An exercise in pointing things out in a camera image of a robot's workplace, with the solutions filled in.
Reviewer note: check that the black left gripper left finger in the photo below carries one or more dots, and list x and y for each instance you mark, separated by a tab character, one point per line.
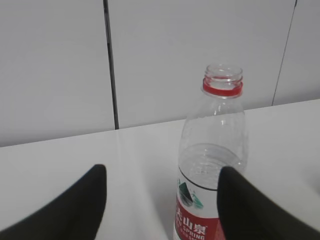
76	214

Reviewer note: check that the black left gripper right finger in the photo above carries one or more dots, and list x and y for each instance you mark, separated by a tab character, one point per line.
245	213

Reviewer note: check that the clear water bottle red label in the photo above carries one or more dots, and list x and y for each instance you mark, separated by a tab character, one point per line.
214	135

